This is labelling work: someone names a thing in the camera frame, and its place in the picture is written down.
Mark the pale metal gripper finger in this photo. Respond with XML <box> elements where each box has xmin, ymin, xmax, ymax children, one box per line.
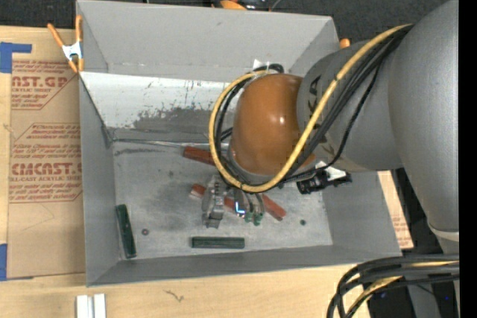
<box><xmin>202</xmin><ymin>202</ymin><xmax>226</xmax><ymax>230</ymax></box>
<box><xmin>202</xmin><ymin>176</ymin><xmax>225</xmax><ymax>204</ymax></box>

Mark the dark green flat block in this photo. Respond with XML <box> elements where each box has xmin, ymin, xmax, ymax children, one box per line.
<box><xmin>191</xmin><ymin>236</ymin><xmax>246</xmax><ymax>250</ymax></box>
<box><xmin>114</xmin><ymin>203</ymin><xmax>138</xmax><ymax>260</ymax></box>

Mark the red-brown flat block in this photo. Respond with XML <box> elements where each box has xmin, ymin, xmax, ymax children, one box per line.
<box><xmin>181</xmin><ymin>144</ymin><xmax>218</xmax><ymax>167</ymax></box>
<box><xmin>189</xmin><ymin>182</ymin><xmax>288</xmax><ymax>223</ymax></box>

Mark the grey metal bin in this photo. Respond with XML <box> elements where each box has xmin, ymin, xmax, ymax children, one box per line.
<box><xmin>75</xmin><ymin>0</ymin><xmax>404</xmax><ymax>287</ymax></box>

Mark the brown cardboard board red print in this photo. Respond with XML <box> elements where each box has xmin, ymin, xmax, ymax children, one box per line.
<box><xmin>0</xmin><ymin>25</ymin><xmax>414</xmax><ymax>282</ymax></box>

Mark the black cylinder on white bracket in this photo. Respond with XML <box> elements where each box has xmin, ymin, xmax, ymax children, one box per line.
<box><xmin>296</xmin><ymin>167</ymin><xmax>353</xmax><ymax>195</ymax></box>

